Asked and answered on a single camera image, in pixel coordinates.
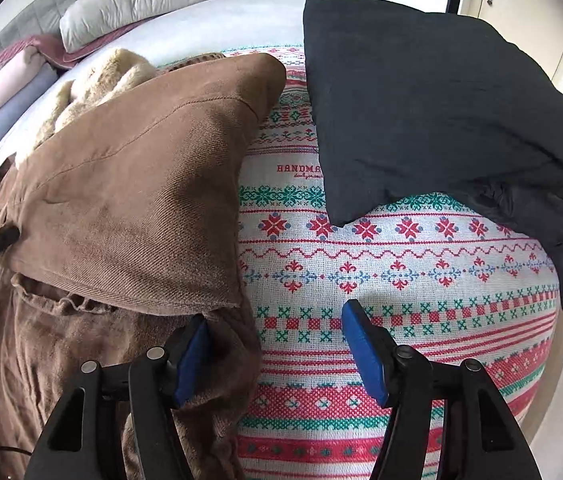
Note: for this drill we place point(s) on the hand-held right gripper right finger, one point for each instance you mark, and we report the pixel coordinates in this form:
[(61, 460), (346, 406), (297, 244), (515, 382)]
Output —
[(364, 355)]

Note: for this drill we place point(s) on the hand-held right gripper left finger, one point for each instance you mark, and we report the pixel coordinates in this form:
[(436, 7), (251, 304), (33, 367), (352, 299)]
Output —
[(191, 360)]

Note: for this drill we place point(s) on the light grey pillow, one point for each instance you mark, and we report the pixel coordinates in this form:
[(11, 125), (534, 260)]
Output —
[(146, 5)]

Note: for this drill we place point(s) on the bed with grey sheet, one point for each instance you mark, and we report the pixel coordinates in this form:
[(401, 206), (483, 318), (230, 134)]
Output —
[(211, 25)]

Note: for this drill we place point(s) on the black folded jacket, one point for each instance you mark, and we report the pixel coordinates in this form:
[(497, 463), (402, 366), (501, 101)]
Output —
[(436, 100)]

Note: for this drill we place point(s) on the grey quilted headboard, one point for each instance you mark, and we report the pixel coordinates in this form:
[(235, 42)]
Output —
[(61, 5)]

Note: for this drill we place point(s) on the blue-grey pillow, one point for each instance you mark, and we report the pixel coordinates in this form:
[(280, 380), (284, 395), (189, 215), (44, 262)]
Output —
[(6, 130)]

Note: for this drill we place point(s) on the red striped pillow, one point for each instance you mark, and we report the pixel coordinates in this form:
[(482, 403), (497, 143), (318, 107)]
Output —
[(36, 45)]

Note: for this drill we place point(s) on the pale pink pillow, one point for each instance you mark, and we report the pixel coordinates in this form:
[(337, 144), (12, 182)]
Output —
[(1, 90)]

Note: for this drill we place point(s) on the brown jacket with fur collar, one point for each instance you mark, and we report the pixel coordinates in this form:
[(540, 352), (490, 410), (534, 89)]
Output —
[(136, 185)]

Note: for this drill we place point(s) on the red green patterned blanket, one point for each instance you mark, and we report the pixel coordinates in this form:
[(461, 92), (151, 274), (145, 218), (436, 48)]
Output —
[(361, 270)]

